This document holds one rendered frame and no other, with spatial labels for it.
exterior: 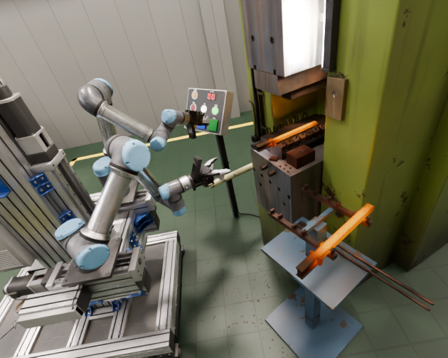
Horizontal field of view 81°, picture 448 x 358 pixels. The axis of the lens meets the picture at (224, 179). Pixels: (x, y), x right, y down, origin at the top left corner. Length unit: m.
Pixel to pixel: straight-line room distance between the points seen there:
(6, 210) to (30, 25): 3.44
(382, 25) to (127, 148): 0.94
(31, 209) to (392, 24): 1.55
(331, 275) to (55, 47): 4.29
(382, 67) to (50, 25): 4.11
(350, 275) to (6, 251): 1.57
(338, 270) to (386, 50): 0.85
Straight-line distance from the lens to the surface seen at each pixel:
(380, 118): 1.15
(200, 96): 1.85
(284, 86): 1.30
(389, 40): 1.06
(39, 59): 4.73
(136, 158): 1.06
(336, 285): 1.23
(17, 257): 1.68
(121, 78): 4.40
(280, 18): 1.19
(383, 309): 2.01
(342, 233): 1.04
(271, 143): 1.46
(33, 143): 1.35
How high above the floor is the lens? 1.72
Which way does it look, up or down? 36 degrees down
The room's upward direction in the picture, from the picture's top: 13 degrees counter-clockwise
